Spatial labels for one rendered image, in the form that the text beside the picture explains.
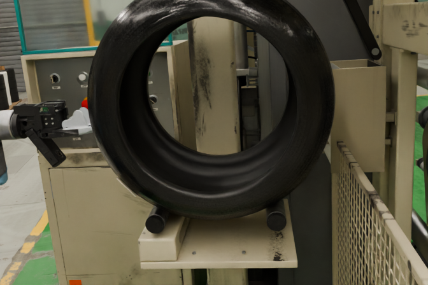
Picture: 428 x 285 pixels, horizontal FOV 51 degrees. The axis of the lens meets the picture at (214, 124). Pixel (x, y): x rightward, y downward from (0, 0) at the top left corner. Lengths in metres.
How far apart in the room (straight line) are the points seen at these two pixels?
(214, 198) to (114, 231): 0.88
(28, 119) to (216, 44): 0.54
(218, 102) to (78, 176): 0.69
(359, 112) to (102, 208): 1.02
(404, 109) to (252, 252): 0.57
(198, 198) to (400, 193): 0.64
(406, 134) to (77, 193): 1.18
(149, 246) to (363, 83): 0.70
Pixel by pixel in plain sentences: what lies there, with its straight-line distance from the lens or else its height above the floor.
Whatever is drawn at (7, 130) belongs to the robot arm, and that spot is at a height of 1.13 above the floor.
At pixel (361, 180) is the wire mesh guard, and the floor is 1.00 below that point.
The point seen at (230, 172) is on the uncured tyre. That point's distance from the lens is 1.27.
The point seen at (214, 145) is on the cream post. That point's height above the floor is 0.98.
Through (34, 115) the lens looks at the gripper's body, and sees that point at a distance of 1.17.
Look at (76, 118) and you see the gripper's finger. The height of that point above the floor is 1.14.
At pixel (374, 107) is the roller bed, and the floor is 1.09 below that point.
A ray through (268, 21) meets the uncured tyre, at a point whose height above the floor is 1.34.
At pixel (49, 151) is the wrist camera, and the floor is 1.06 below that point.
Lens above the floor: 1.36
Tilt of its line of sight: 14 degrees down
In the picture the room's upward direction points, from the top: 4 degrees counter-clockwise
